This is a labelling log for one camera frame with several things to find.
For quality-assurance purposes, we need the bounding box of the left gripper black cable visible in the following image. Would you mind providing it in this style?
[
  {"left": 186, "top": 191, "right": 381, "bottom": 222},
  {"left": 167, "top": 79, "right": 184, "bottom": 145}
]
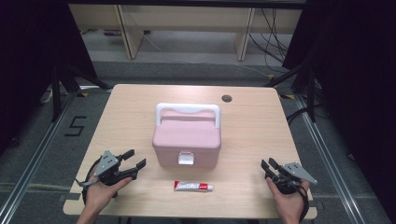
[{"left": 81, "top": 157, "right": 104, "bottom": 204}]

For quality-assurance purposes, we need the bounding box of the white floor cable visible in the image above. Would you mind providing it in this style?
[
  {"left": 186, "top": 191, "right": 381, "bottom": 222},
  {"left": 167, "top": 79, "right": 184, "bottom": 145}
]
[{"left": 230, "top": 62, "right": 272, "bottom": 78}]

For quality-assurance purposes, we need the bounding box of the aluminium floor rail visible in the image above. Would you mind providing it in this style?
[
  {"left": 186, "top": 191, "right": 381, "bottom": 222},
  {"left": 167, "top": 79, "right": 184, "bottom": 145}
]
[
  {"left": 0, "top": 91, "right": 78, "bottom": 224},
  {"left": 293, "top": 94, "right": 365, "bottom": 224}
]

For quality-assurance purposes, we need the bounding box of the black metal stand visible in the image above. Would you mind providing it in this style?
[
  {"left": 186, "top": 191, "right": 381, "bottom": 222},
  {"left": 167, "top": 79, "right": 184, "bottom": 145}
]
[
  {"left": 50, "top": 63, "right": 111, "bottom": 122},
  {"left": 264, "top": 62, "right": 317, "bottom": 123}
]

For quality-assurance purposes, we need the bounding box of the person's right hand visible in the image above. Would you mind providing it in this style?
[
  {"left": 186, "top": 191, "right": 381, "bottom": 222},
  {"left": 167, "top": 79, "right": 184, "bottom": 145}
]
[{"left": 265, "top": 177, "right": 311, "bottom": 219}]

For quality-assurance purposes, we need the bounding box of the black floor cable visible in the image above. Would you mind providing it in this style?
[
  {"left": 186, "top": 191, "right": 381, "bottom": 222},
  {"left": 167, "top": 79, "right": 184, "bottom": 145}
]
[{"left": 286, "top": 105, "right": 312, "bottom": 125}]

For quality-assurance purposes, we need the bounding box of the red and white tube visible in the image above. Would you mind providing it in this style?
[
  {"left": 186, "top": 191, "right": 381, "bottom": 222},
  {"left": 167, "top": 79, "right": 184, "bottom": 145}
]
[{"left": 173, "top": 180, "right": 215, "bottom": 192}]

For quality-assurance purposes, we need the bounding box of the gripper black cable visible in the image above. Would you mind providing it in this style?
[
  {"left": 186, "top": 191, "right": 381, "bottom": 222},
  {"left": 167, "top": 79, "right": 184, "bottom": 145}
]
[
  {"left": 295, "top": 185, "right": 310, "bottom": 224},
  {"left": 81, "top": 157, "right": 104, "bottom": 204}
]

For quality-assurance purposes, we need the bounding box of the beige wooden desk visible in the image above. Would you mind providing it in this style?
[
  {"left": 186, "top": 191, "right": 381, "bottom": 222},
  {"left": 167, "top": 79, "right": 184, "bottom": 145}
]
[{"left": 68, "top": 3, "right": 303, "bottom": 62}]

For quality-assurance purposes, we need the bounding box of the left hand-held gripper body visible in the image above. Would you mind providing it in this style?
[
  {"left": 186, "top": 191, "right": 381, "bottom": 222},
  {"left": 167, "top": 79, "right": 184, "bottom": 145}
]
[{"left": 75, "top": 149, "right": 126, "bottom": 189}]

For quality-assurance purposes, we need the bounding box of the black curtain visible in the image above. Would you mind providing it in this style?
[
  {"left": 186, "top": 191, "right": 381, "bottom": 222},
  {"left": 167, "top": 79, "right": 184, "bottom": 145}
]
[
  {"left": 281, "top": 0, "right": 396, "bottom": 218},
  {"left": 0, "top": 0, "right": 97, "bottom": 153}
]

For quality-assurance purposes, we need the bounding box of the black hanging cable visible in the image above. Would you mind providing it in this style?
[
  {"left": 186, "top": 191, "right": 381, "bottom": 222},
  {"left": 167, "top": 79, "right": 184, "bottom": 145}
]
[
  {"left": 248, "top": 32, "right": 284, "bottom": 63},
  {"left": 261, "top": 8, "right": 290, "bottom": 75}
]

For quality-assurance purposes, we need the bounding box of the person's left hand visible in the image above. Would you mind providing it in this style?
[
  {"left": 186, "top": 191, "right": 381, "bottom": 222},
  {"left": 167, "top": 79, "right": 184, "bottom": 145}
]
[{"left": 83, "top": 176, "right": 134, "bottom": 214}]

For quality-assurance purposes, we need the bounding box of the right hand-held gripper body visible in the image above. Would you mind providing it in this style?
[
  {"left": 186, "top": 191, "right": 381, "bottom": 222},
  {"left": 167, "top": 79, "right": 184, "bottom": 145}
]
[{"left": 270, "top": 161, "right": 318, "bottom": 196}]

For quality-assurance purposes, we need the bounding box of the pink lunch box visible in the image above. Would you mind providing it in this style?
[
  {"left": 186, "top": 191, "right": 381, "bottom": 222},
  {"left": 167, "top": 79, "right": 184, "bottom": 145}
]
[{"left": 151, "top": 103, "right": 222, "bottom": 170}]

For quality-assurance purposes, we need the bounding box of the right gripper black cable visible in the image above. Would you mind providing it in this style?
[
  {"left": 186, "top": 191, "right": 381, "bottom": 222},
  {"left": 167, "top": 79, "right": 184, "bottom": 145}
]
[{"left": 295, "top": 185, "right": 310, "bottom": 224}]

